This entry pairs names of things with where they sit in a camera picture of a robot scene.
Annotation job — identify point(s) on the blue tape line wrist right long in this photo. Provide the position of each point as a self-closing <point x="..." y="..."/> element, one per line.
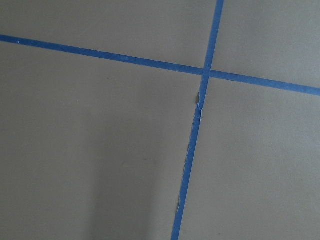
<point x="162" y="65"/>

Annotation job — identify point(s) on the blue tape line wrist right cross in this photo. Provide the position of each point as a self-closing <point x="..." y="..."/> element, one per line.
<point x="197" y="119"/>

